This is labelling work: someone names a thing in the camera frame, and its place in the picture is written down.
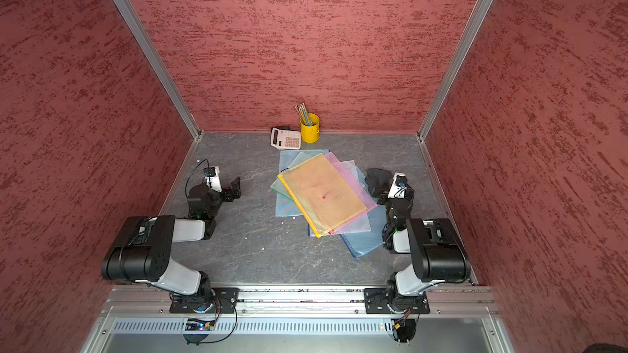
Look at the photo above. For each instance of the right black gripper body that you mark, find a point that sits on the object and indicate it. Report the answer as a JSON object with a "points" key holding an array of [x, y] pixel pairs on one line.
{"points": [[383, 182]]}

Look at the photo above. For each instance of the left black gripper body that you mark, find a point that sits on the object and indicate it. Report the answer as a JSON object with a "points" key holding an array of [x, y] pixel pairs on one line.
{"points": [[226, 191]]}

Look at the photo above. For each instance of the yellow mesh document bag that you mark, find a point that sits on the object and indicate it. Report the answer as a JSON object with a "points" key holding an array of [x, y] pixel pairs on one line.
{"points": [[327, 202]]}

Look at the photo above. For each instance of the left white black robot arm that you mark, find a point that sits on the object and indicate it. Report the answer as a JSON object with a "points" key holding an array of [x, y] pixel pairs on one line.
{"points": [[141, 252]]}

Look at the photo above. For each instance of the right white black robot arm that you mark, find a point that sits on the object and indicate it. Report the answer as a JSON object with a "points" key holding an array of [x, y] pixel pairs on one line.
{"points": [[437, 255]]}

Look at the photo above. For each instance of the green mesh document bag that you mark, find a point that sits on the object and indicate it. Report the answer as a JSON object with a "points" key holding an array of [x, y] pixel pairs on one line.
{"points": [[283, 185]]}

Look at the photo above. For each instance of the light blue document bag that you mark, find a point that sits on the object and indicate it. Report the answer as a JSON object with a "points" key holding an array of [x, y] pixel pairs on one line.
{"points": [[292, 207]]}

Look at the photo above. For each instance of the white mesh document bag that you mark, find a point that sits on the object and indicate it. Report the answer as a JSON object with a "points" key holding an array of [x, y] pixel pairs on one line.
{"points": [[359, 224]]}

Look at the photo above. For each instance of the pink mesh document bag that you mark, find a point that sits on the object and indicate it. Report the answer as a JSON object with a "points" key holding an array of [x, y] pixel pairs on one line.
{"points": [[354, 186]]}

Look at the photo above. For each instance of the blue mesh document bag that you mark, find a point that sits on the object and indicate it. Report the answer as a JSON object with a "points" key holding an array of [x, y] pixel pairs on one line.
{"points": [[361, 243]]}

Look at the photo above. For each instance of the pink desk calculator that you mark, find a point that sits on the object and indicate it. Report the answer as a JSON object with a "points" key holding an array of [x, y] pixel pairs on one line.
{"points": [[283, 139]]}

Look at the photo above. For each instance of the yellow pen cup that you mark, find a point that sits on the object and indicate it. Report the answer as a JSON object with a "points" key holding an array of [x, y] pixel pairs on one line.
{"points": [[310, 129]]}

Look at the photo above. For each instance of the coloured pencils bundle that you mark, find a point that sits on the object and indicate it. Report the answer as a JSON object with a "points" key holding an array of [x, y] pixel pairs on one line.
{"points": [[304, 115]]}

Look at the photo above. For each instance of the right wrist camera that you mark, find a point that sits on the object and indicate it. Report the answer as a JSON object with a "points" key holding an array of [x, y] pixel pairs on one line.
{"points": [[400, 179]]}

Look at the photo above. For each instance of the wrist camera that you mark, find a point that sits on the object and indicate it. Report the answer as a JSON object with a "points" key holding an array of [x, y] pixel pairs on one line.
{"points": [[400, 179], [212, 179]]}

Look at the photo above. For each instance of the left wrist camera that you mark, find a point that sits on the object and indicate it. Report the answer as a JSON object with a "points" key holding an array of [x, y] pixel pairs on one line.
{"points": [[212, 179]]}

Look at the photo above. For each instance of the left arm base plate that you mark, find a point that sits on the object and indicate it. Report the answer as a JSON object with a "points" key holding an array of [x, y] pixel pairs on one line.
{"points": [[216, 301]]}

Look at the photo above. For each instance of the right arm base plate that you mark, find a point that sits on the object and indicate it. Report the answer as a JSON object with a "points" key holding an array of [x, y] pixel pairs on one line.
{"points": [[388, 302]]}

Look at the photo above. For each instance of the aluminium front rail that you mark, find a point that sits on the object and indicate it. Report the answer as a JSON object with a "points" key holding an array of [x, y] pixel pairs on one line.
{"points": [[298, 310]]}

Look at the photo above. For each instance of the left aluminium corner post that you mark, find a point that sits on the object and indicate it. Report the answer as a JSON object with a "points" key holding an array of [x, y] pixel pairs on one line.
{"points": [[139, 32]]}

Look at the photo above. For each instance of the aluminium corner post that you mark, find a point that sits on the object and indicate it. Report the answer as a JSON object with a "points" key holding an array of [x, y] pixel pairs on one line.
{"points": [[139, 32], [473, 26]]}

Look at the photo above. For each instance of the right aluminium corner post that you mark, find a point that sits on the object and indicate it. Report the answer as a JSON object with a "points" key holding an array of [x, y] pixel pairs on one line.
{"points": [[473, 26]]}

